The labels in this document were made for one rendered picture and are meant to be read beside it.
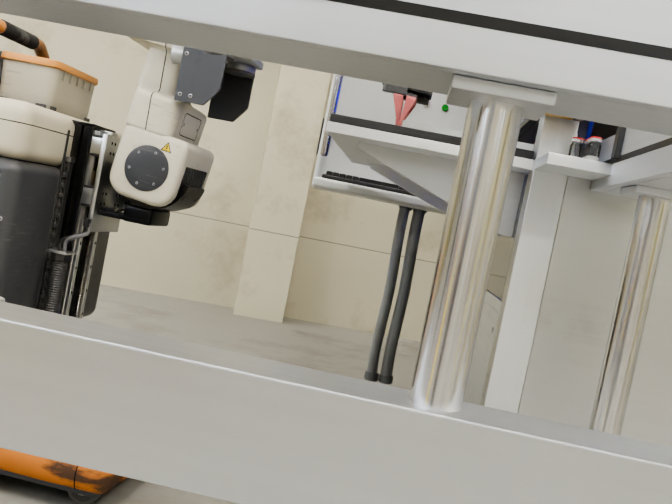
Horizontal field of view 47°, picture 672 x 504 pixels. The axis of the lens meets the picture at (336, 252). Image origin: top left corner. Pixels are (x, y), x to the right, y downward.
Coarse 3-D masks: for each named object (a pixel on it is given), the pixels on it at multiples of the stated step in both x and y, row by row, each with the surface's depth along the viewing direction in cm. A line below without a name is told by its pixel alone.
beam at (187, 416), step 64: (0, 320) 72; (64, 320) 76; (0, 384) 72; (64, 384) 71; (128, 384) 71; (192, 384) 70; (256, 384) 69; (320, 384) 70; (64, 448) 71; (128, 448) 71; (192, 448) 70; (256, 448) 70; (320, 448) 69; (384, 448) 69; (448, 448) 68; (512, 448) 67; (576, 448) 67; (640, 448) 70
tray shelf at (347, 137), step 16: (336, 128) 150; (352, 128) 149; (352, 144) 166; (384, 144) 153; (400, 144) 149; (416, 144) 148; (432, 144) 148; (448, 144) 148; (352, 160) 211; (368, 160) 200; (528, 160) 146
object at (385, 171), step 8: (376, 168) 207; (384, 168) 207; (384, 176) 208; (392, 176) 207; (400, 176) 207; (400, 184) 207; (408, 184) 207; (416, 184) 207; (416, 192) 207; (424, 192) 206; (424, 200) 207; (432, 200) 206; (440, 200) 206; (440, 208) 206
